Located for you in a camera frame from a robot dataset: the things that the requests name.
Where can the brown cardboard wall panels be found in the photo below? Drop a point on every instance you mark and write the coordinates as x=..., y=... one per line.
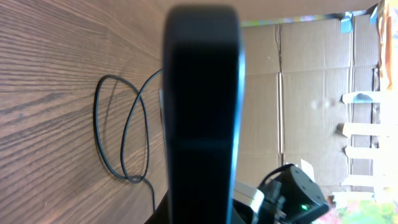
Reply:
x=298, y=108

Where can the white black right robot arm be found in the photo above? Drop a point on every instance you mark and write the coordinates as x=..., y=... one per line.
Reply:
x=286, y=195

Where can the blue Galaxy smartphone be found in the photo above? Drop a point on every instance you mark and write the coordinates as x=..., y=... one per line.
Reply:
x=203, y=88

